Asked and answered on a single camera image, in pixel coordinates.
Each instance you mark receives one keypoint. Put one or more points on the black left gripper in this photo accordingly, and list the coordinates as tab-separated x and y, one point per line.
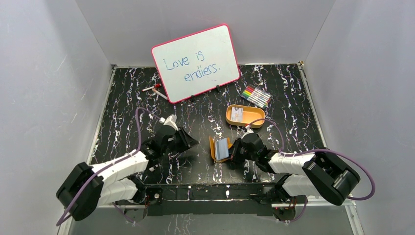
181	139

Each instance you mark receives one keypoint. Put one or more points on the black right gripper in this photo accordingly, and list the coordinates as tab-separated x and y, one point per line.
234	150

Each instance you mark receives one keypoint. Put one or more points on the orange leather card holder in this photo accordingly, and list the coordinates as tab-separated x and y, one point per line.
219	149

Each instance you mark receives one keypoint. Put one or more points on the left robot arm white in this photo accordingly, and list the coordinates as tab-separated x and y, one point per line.
88	187

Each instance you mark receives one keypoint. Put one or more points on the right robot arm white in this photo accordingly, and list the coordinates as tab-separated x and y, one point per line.
318	173

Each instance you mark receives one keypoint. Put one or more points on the credit card in tray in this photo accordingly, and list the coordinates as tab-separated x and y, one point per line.
236	114

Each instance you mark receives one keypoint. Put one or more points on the orange oval tray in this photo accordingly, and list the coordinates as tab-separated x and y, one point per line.
250	114

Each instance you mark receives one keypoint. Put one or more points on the white marker brown tip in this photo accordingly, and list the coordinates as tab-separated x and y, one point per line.
160	94

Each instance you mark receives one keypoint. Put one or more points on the pack of coloured markers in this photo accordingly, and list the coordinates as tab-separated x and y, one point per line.
256	96

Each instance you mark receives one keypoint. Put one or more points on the white marker red cap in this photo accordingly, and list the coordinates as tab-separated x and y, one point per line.
152	87

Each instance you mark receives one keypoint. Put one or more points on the pink framed whiteboard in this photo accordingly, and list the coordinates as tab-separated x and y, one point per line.
196	63

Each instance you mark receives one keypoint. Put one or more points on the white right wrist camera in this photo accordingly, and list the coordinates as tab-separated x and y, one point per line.
248	130

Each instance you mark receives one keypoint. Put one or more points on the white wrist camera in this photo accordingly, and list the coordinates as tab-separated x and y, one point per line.
169	121
248	130

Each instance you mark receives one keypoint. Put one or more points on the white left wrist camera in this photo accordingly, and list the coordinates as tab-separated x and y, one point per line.
169	121

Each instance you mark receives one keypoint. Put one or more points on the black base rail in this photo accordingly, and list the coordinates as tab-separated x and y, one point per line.
244	198

